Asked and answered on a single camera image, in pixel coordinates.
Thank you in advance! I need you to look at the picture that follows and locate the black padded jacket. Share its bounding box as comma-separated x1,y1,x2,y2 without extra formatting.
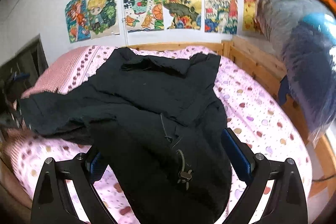
20,48,231,223

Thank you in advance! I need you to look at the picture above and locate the pink apple print quilt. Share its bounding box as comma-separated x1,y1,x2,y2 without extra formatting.
2,46,312,223

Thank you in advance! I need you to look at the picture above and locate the red white checked blanket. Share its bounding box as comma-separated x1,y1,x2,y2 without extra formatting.
21,46,89,99

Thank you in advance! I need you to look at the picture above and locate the blue grey bagged bedding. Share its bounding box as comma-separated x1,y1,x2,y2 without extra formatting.
256,0,335,141

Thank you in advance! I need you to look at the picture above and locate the mermaid girl drawing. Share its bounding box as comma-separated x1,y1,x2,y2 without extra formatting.
65,0,91,43

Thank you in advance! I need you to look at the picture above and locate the bear and chick drawing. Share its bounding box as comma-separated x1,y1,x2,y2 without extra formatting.
242,0,261,34

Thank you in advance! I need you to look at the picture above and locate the blond boy drawing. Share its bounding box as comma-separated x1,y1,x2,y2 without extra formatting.
86,0,120,39

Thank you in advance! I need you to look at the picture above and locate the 2024 pagoda drawing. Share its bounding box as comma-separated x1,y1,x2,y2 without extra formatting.
205,0,238,35

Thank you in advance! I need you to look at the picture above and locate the orange slices boat drawing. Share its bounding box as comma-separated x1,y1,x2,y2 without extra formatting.
123,0,164,33

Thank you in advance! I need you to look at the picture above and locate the yellow landscape drawing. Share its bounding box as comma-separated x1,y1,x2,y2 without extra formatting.
163,0,202,30

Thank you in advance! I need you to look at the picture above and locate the wooden bed frame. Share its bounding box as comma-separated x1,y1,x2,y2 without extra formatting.
135,37,335,198

